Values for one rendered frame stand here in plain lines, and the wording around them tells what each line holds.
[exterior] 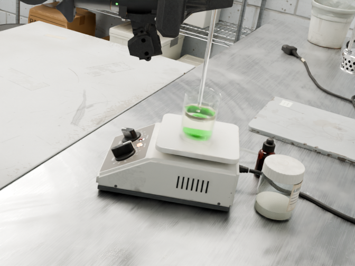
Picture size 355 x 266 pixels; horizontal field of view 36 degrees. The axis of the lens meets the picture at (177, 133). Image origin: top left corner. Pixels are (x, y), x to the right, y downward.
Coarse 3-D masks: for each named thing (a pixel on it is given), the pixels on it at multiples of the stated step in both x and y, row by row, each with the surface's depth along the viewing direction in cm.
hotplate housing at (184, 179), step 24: (120, 168) 78; (144, 168) 77; (168, 168) 77; (192, 168) 76; (216, 168) 76; (240, 168) 85; (120, 192) 79; (144, 192) 79; (168, 192) 78; (192, 192) 78; (216, 192) 78
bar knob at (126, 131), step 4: (124, 128) 85; (128, 128) 85; (132, 128) 84; (124, 132) 85; (128, 132) 84; (132, 132) 84; (136, 132) 86; (140, 132) 86; (124, 136) 86; (128, 136) 85; (132, 136) 84; (136, 136) 84; (140, 136) 85; (124, 140) 85; (128, 140) 84; (132, 140) 84
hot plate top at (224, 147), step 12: (168, 120) 84; (180, 120) 85; (168, 132) 80; (216, 132) 82; (228, 132) 83; (156, 144) 76; (168, 144) 77; (180, 144) 77; (192, 144) 78; (204, 144) 78; (216, 144) 79; (228, 144) 80; (192, 156) 76; (204, 156) 76; (216, 156) 76; (228, 156) 76
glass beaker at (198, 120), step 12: (204, 84) 79; (192, 96) 79; (204, 96) 80; (216, 96) 78; (192, 108) 76; (204, 108) 75; (216, 108) 76; (192, 120) 76; (204, 120) 76; (180, 132) 79; (192, 132) 77; (204, 132) 77
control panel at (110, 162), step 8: (144, 128) 87; (152, 128) 86; (120, 136) 88; (144, 136) 84; (112, 144) 87; (136, 144) 83; (144, 144) 81; (136, 152) 80; (144, 152) 79; (112, 160) 81; (128, 160) 78; (104, 168) 79
